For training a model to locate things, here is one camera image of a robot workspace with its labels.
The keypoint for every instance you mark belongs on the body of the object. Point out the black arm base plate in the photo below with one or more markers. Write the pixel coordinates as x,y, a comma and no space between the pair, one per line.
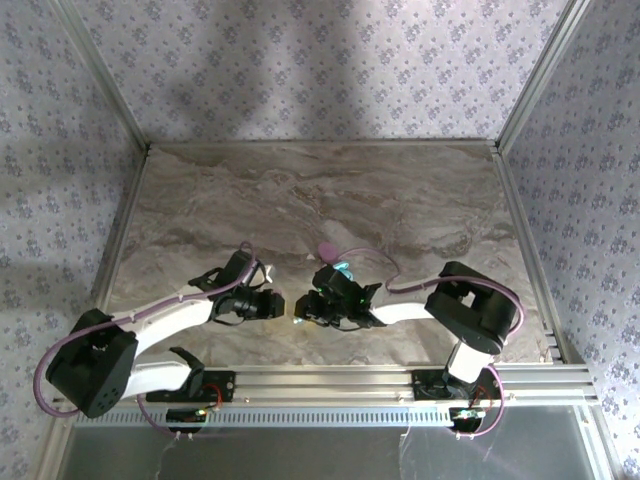
425,385
225,385

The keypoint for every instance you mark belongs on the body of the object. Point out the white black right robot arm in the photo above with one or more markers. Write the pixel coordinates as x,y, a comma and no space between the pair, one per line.
475,310

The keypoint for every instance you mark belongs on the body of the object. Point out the pink earbud charging case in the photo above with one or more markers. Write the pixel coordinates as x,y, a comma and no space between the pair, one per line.
327,250

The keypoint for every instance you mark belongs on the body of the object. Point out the small circuit board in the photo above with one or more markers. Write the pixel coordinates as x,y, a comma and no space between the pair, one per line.
467,415
187,416

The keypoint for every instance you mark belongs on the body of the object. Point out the blue earbud charging case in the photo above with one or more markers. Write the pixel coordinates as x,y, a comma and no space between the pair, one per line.
345,272

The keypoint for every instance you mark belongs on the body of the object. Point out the aluminium side rail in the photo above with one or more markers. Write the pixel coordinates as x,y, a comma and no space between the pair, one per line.
529,250
126,210

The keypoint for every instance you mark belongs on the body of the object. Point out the aluminium back rail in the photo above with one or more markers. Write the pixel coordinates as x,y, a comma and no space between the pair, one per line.
320,143

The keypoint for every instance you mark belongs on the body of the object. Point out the aluminium frame post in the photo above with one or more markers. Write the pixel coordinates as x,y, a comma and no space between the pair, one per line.
540,75
114,90

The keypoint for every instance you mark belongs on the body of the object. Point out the grey metal plate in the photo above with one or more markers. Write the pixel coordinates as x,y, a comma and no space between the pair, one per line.
300,455

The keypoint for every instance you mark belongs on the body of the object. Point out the aluminium front rail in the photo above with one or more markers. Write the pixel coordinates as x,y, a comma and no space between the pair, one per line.
325,382

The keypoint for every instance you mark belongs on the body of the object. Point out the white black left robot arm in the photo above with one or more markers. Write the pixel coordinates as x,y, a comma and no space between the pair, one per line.
165,310

